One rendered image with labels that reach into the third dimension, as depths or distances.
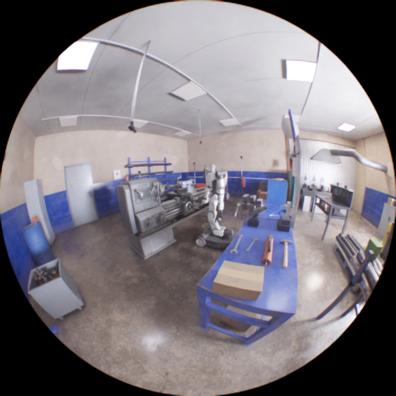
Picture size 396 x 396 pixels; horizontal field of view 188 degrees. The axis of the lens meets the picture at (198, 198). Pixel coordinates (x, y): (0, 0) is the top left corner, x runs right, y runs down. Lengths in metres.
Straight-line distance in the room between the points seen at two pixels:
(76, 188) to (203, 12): 5.26
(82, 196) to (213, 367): 5.16
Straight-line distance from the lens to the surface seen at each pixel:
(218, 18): 2.11
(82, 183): 4.94
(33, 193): 4.23
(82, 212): 5.04
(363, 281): 1.45
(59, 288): 1.82
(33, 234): 3.16
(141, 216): 1.90
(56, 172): 5.13
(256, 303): 0.64
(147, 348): 1.51
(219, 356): 1.42
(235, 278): 0.60
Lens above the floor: 1.41
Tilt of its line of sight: 13 degrees down
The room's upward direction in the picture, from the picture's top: 3 degrees counter-clockwise
